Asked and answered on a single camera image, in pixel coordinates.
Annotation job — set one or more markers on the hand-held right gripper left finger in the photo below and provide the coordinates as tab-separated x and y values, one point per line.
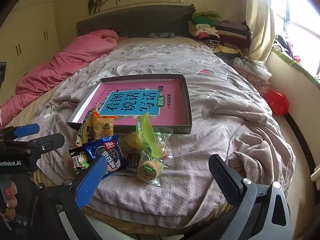
91	180

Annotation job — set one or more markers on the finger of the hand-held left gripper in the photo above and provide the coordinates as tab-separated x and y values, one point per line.
25	130
50	142

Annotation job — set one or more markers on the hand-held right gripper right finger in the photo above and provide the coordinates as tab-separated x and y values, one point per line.
225	173

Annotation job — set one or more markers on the black green pea packet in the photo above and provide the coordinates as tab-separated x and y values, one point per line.
80	161

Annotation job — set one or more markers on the blue cookie packet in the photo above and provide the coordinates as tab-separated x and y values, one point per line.
112	152

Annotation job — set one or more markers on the dark chocolate bar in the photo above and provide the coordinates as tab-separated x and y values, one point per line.
132	161

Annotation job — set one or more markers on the green jelly packet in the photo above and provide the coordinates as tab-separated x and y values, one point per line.
147	135

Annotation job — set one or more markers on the person's left hand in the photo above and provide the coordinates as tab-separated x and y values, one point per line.
10	196

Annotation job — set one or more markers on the yellow snack packet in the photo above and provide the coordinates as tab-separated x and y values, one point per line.
85	130

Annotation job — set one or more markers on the orange cracker packet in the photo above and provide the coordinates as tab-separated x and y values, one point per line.
103	126

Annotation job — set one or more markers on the clear packet yellow floss pastry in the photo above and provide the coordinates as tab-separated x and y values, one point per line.
132	141

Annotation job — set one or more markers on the green label cake packet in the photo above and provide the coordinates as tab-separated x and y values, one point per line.
148	171

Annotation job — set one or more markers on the clear packet reddish pastry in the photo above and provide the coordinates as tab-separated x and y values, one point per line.
163	142

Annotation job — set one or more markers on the pink pillow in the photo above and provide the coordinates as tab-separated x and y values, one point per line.
55	67

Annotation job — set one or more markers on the grey floral duvet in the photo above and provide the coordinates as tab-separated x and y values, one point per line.
220	97

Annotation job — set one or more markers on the red plastic bag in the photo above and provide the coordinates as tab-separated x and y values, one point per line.
276	102

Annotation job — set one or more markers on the pink and blue book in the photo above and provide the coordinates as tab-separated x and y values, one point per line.
172	97

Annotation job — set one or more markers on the cream wardrobe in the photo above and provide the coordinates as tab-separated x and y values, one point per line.
27	35

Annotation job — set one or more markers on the white crumpled cloth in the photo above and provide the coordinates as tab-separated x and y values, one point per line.
252	67

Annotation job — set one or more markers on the green windowsill cover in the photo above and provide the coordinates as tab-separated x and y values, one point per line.
295	67

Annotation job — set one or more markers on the stack of folded clothes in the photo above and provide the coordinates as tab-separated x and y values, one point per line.
220	33

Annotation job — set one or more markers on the grey bed headboard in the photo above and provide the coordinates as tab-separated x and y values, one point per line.
140	21

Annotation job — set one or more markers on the dark patterned cloth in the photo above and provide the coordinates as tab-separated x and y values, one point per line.
161	35

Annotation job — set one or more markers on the cream curtain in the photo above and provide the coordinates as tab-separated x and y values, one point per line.
260	25

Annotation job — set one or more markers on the window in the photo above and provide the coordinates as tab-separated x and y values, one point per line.
300	17

